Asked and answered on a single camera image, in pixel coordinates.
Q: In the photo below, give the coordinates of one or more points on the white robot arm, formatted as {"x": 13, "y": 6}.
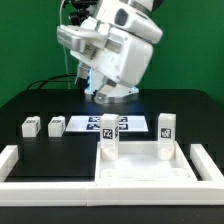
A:
{"x": 119, "y": 91}

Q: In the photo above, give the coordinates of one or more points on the white marker plate with tags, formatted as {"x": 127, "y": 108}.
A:
{"x": 92, "y": 124}

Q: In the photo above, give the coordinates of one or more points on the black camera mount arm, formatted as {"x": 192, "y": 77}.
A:
{"x": 83, "y": 9}

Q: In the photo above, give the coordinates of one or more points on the white U-shaped fence wall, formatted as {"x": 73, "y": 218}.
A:
{"x": 208, "y": 189}

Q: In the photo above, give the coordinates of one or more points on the white square tabletop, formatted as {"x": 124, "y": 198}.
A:
{"x": 139, "y": 161}

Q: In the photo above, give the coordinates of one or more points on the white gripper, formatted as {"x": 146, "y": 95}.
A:
{"x": 124, "y": 50}

